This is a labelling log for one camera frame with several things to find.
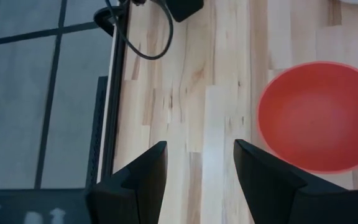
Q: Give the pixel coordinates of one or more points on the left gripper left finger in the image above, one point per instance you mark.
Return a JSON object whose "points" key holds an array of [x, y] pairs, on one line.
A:
{"points": [[135, 193]]}

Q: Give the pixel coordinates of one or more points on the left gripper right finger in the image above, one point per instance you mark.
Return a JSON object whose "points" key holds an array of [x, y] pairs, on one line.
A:
{"points": [[278, 193]]}

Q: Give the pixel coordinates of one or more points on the black metal table frame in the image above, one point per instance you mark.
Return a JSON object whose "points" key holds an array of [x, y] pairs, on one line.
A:
{"points": [[113, 109]]}

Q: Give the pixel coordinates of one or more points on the red bowl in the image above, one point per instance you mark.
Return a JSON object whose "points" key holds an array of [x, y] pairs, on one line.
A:
{"points": [[319, 115]]}

